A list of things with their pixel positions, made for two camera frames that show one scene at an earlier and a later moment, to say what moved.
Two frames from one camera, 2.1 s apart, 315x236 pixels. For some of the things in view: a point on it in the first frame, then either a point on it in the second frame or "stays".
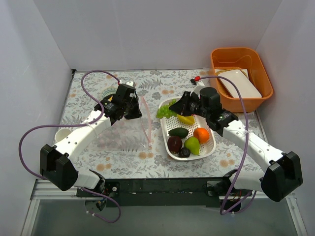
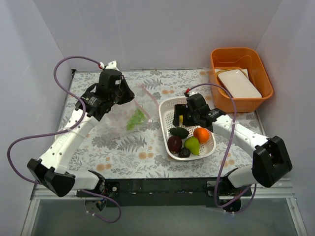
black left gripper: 130,105 → 123,91
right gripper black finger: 185,106 → 179,109
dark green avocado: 180,132 stays
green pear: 192,143 stays
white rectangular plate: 240,77 stays
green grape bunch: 164,111 → 138,118
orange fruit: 202,134 stays
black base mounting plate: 165,192 stays
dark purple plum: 184,152 stays
